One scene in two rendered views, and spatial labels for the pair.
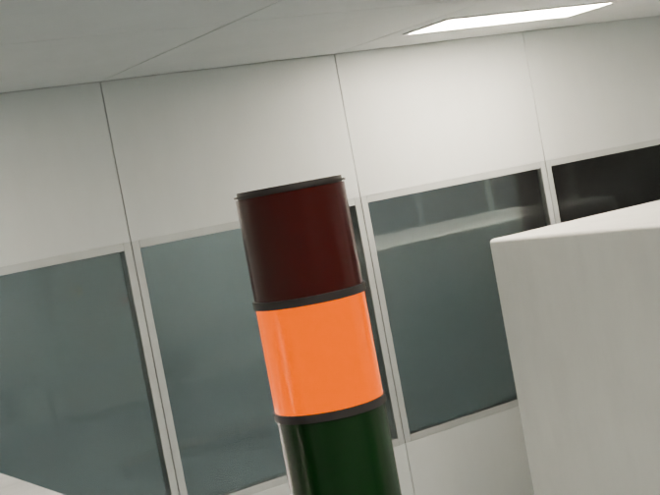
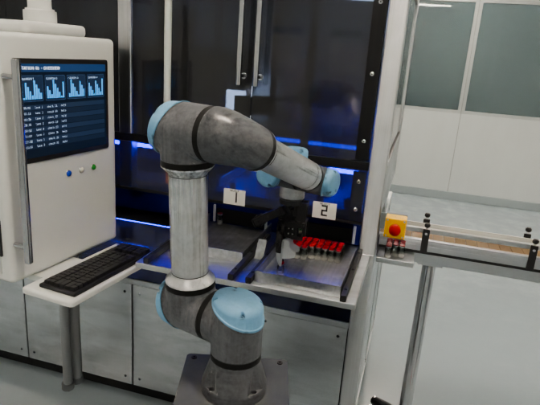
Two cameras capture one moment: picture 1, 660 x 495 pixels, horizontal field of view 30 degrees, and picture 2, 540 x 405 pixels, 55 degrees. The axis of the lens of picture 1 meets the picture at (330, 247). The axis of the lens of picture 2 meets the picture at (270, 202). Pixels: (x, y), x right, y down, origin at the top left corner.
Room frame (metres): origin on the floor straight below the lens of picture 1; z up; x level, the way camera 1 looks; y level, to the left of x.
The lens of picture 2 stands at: (-0.93, -1.12, 1.55)
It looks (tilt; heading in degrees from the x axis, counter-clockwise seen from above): 16 degrees down; 47
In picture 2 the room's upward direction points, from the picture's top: 4 degrees clockwise
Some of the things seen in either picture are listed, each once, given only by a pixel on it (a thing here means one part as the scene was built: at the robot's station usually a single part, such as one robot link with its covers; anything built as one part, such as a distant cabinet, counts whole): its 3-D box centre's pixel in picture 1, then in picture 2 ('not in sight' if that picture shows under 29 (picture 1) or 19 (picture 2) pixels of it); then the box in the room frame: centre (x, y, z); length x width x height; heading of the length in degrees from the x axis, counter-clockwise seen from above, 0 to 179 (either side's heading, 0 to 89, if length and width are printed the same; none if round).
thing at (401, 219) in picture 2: not in sight; (395, 225); (0.56, -0.15, 0.99); 0.08 x 0.07 x 0.07; 32
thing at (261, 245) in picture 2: not in sight; (255, 254); (0.11, 0.06, 0.91); 0.14 x 0.03 x 0.06; 33
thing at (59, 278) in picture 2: not in sight; (101, 266); (-0.25, 0.43, 0.82); 0.40 x 0.14 x 0.02; 26
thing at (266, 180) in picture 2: not in sight; (281, 172); (0.03, -0.12, 1.23); 0.11 x 0.11 x 0.08; 15
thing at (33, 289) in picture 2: not in sight; (87, 269); (-0.28, 0.48, 0.79); 0.45 x 0.28 x 0.03; 26
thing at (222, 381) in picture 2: not in sight; (235, 368); (-0.26, -0.32, 0.84); 0.15 x 0.15 x 0.10
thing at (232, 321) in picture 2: not in sight; (235, 322); (-0.27, -0.31, 0.96); 0.13 x 0.12 x 0.14; 105
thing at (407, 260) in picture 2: not in sight; (395, 255); (0.61, -0.14, 0.87); 0.14 x 0.13 x 0.02; 32
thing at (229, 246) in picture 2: not in sight; (223, 235); (0.15, 0.28, 0.90); 0.34 x 0.26 x 0.04; 32
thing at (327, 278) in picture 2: not in sight; (308, 263); (0.23, -0.07, 0.90); 0.34 x 0.26 x 0.04; 32
